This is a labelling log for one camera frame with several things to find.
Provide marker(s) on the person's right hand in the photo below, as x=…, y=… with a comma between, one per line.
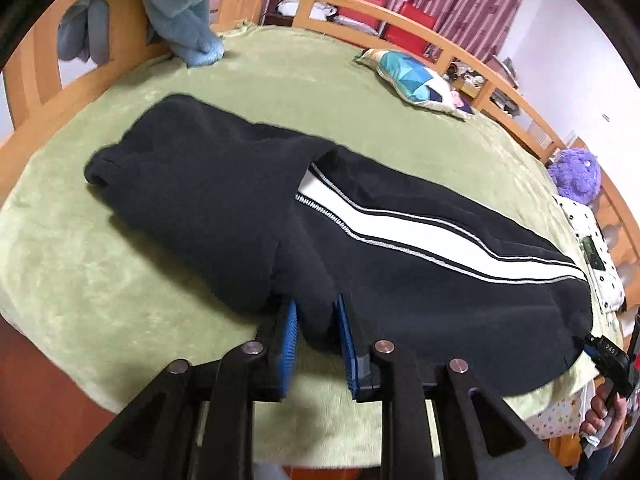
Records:
x=597, y=420

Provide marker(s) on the wooden bed frame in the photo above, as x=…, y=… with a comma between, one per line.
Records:
x=30, y=75

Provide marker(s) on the colourful patchwork pillow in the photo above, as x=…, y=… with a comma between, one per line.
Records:
x=415, y=80

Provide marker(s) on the black pants with white stripe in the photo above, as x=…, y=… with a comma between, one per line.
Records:
x=200, y=200

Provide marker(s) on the green fleece blanket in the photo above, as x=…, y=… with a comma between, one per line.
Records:
x=100, y=285

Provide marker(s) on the grey hanging cloth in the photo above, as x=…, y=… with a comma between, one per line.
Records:
x=97, y=30

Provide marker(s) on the white dotted pillow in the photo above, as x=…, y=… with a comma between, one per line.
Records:
x=607, y=280

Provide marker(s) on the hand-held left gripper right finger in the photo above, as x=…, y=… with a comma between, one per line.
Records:
x=348, y=347

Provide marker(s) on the red chair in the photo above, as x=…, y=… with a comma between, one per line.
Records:
x=364, y=7
x=410, y=25

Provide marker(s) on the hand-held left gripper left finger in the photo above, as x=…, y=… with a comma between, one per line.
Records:
x=288, y=345

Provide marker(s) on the purple plush toy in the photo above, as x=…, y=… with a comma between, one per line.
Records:
x=575, y=170

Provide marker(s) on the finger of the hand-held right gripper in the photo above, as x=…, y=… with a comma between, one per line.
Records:
x=584, y=345

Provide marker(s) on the person's right forearm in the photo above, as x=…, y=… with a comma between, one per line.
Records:
x=600, y=465

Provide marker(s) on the star print bed sheet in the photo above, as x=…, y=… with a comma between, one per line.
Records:
x=555, y=415

